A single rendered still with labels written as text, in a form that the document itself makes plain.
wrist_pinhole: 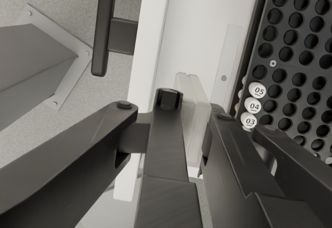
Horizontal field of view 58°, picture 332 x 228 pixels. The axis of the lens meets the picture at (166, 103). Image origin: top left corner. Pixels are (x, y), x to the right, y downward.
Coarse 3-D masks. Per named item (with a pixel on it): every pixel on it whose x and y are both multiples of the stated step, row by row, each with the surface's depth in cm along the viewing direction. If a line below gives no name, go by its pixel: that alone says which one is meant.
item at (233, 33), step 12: (228, 24) 31; (228, 36) 30; (240, 36) 30; (228, 48) 31; (228, 60) 31; (216, 72) 32; (228, 72) 31; (216, 84) 32; (228, 84) 32; (216, 96) 32
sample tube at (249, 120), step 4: (236, 104) 30; (236, 108) 29; (244, 112) 27; (248, 112) 27; (244, 116) 26; (248, 116) 26; (252, 116) 26; (244, 120) 26; (248, 120) 26; (252, 120) 26; (256, 120) 26; (244, 124) 26; (248, 124) 26; (252, 124) 26
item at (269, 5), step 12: (288, 0) 24; (264, 12) 25; (264, 24) 25; (276, 24) 25; (276, 36) 25; (276, 48) 25; (252, 60) 26; (264, 60) 26; (252, 72) 26; (264, 72) 27; (264, 84) 26; (240, 96) 27; (252, 96) 27; (240, 108) 27; (240, 120) 27
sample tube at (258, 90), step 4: (244, 76) 29; (244, 80) 28; (252, 84) 26; (256, 84) 25; (260, 84) 25; (252, 88) 25; (256, 88) 25; (260, 88) 25; (264, 88) 25; (252, 92) 25; (256, 92) 25; (260, 92) 25; (264, 92) 25; (256, 96) 25; (260, 96) 25
